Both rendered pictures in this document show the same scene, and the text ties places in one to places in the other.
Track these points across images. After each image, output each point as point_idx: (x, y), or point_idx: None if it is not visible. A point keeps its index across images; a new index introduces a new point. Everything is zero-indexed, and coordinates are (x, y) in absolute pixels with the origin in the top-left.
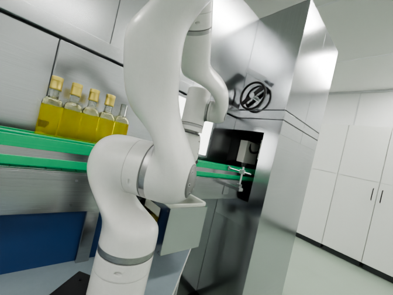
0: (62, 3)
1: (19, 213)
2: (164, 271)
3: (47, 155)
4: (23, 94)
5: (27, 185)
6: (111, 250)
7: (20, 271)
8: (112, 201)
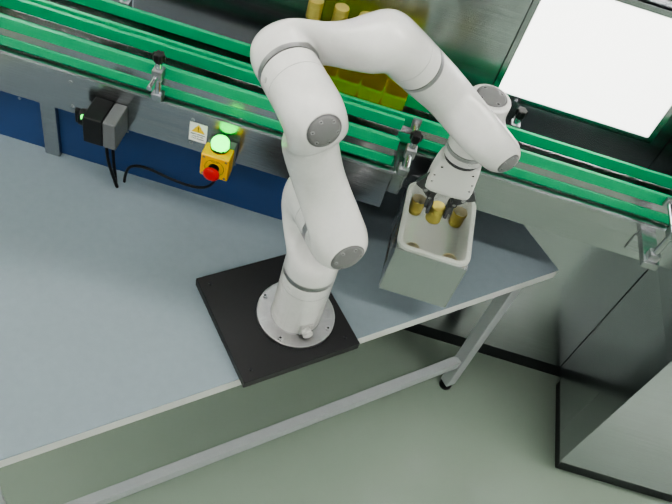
0: None
1: (262, 170)
2: (396, 304)
3: None
4: None
5: (268, 148)
6: (286, 269)
7: (266, 216)
8: (294, 232)
